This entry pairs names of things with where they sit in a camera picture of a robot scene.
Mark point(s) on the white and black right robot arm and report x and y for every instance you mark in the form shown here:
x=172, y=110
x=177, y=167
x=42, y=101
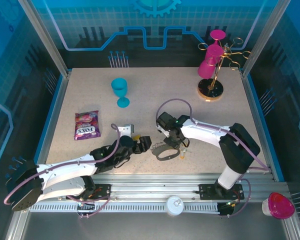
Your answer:
x=210, y=132

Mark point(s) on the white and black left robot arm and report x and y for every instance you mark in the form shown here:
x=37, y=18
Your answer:
x=62, y=175

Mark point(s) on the purple candy bag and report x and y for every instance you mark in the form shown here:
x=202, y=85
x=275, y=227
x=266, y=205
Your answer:
x=86, y=127

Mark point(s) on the white round knob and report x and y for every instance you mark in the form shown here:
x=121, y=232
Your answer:
x=174, y=207

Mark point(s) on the gold cup stand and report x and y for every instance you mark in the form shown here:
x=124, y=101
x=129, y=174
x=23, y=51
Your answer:
x=211, y=91

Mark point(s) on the teal plastic goblet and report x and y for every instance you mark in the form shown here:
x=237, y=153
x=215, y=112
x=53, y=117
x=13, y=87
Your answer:
x=118, y=86

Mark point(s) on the pink plastic goblet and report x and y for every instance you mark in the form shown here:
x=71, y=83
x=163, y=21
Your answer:
x=205, y=69
x=215, y=52

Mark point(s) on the magenta cup bottom right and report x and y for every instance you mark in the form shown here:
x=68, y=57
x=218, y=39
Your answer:
x=280, y=206

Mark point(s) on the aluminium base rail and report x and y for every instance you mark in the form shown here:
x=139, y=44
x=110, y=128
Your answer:
x=155, y=186

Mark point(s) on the aluminium table side rail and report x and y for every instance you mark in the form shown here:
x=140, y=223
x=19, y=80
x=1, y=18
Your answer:
x=255, y=112
x=56, y=112

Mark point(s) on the aluminium upright post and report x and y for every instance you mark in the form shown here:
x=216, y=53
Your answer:
x=263, y=37
x=43, y=37

